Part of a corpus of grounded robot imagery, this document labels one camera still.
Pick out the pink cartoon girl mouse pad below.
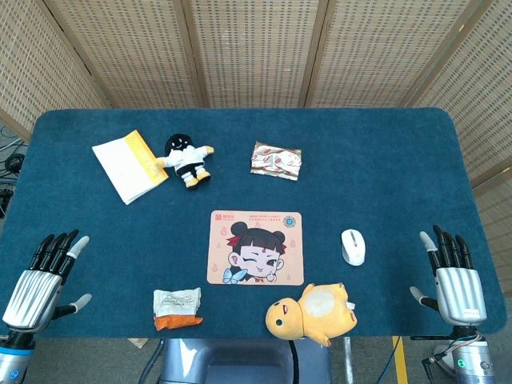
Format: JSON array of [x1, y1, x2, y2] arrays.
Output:
[[206, 210, 305, 286]]

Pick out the woven wooden folding screen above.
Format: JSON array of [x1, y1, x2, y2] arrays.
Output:
[[0, 0, 512, 289]]

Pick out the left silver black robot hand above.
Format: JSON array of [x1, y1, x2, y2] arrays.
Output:
[[2, 229, 94, 333]]

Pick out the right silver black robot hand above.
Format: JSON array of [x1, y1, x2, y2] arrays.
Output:
[[408, 224, 488, 327]]

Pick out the black floor cables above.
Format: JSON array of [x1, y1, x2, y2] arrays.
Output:
[[0, 123, 29, 219]]

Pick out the white yellow booklet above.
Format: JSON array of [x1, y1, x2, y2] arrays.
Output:
[[91, 129, 170, 206]]

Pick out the blue carpet table cover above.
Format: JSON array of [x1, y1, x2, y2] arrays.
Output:
[[0, 106, 508, 340]]

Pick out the white orange snack wrapper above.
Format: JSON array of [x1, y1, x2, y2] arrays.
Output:
[[153, 286, 204, 332]]

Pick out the white computer mouse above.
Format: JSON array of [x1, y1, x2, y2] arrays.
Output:
[[340, 228, 366, 266]]

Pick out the yellow plush dinosaur toy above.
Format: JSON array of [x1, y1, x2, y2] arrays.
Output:
[[265, 281, 358, 347]]

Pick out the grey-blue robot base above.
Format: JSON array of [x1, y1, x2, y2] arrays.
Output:
[[158, 338, 333, 384]]

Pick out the black-headed plush doll white coat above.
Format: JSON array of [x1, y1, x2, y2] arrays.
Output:
[[154, 132, 215, 190]]

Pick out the silver red foil snack packet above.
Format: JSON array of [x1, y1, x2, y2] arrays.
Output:
[[250, 140, 303, 182]]

